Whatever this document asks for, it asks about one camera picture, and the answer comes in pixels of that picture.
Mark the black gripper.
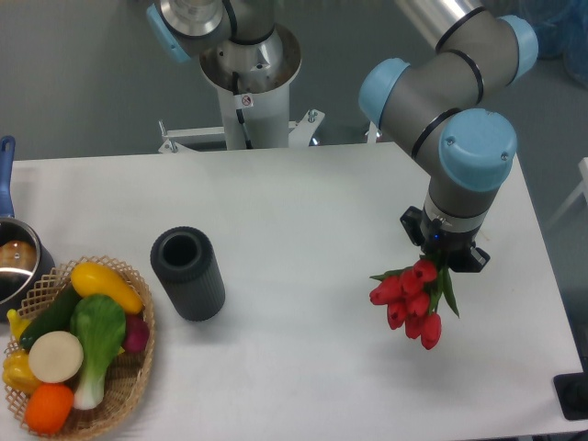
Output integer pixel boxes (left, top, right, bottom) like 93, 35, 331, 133
400, 206, 490, 272

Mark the red tulip bouquet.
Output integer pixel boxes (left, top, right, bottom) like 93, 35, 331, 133
369, 252, 459, 350

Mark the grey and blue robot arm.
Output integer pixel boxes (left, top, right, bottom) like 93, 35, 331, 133
146, 1, 538, 273

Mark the black device at table edge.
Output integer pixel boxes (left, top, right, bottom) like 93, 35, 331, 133
553, 372, 587, 421

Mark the dark grey ribbed vase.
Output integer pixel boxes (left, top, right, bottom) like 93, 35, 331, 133
150, 226, 226, 322

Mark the purple red radish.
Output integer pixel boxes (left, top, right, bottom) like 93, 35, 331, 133
121, 315, 150, 354

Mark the woven wicker basket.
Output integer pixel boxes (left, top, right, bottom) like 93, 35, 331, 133
1, 256, 155, 440

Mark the green bok choy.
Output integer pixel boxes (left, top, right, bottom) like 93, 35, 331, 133
70, 294, 126, 411

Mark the yellow squash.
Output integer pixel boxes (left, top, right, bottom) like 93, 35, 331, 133
70, 262, 143, 314

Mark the green cucumber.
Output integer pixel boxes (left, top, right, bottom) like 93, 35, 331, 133
19, 285, 82, 350

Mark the white round radish slice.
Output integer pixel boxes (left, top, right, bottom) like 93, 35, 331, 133
28, 331, 84, 383

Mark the orange fruit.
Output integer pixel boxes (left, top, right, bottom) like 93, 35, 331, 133
24, 383, 74, 435

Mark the yellow banana tip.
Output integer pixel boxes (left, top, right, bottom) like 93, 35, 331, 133
6, 309, 31, 341

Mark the yellow bell pepper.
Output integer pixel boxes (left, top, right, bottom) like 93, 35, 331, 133
3, 349, 42, 395

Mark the white frame at right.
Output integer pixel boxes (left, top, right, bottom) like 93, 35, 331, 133
546, 157, 588, 230

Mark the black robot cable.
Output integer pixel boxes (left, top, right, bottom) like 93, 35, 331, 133
231, 71, 254, 150

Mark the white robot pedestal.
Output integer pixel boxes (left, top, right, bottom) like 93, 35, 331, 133
159, 24, 325, 153

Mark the blue handled saucepan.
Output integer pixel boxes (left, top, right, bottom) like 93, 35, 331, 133
1, 135, 54, 323

